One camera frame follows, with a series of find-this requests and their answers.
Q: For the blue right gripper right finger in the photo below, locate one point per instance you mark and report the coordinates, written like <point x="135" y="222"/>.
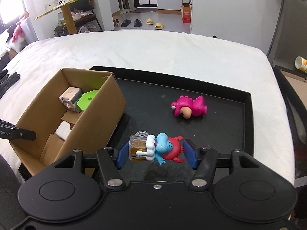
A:
<point x="191" y="153"/>

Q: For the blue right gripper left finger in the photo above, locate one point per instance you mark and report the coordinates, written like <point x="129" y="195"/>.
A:
<point x="123" y="155"/>

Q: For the blue red crab figurine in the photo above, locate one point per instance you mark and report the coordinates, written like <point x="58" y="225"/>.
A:
<point x="143" y="146"/>

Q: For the pink dinosaur figurine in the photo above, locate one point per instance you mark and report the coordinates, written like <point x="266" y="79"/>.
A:
<point x="188" y="107"/>

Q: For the white power adapter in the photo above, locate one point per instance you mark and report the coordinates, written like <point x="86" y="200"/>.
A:
<point x="63" y="130"/>

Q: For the brown cardboard box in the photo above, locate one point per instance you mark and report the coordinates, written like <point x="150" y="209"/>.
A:
<point x="93" y="127"/>

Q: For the green hexagonal box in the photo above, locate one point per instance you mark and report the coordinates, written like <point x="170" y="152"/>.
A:
<point x="86" y="99"/>

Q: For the beige cube robot toy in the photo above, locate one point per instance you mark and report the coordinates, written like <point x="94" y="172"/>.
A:
<point x="70" y="97"/>

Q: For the black glove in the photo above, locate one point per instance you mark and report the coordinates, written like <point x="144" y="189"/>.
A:
<point x="7" y="81"/>

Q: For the black shallow tray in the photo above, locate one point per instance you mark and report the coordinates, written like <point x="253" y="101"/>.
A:
<point x="227" y="125"/>

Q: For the yellow slipper right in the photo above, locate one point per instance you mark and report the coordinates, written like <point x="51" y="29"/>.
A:
<point x="158" y="26"/>

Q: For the yellow slipper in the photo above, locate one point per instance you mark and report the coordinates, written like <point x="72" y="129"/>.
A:
<point x="158" y="26"/>
<point x="149" y="21"/>

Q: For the black shoe right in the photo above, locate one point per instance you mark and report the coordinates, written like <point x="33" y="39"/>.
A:
<point x="137" y="23"/>

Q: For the black shoe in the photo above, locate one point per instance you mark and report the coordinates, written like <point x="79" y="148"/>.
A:
<point x="126" y="23"/>
<point x="137" y="23"/>

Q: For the black shoe left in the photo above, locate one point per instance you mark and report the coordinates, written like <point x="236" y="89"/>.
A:
<point x="126" y="23"/>

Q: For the wooden side table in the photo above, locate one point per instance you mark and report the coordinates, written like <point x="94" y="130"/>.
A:
<point x="65" y="9"/>

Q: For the yellow slipper left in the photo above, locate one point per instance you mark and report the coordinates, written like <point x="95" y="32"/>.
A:
<point x="149" y="21"/>

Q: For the paper cup stack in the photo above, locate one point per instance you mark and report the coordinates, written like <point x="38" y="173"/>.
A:
<point x="301" y="64"/>

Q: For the orange cardboard box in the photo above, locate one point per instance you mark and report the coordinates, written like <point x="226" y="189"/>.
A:
<point x="186" y="12"/>

